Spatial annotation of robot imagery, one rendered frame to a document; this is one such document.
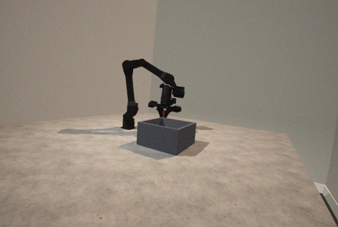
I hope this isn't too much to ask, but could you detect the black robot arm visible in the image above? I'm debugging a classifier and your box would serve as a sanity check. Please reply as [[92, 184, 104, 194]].
[[121, 59, 185, 130]]

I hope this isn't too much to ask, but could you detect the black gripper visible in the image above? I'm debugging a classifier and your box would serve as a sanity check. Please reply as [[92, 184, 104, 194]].
[[148, 94, 181, 118]]

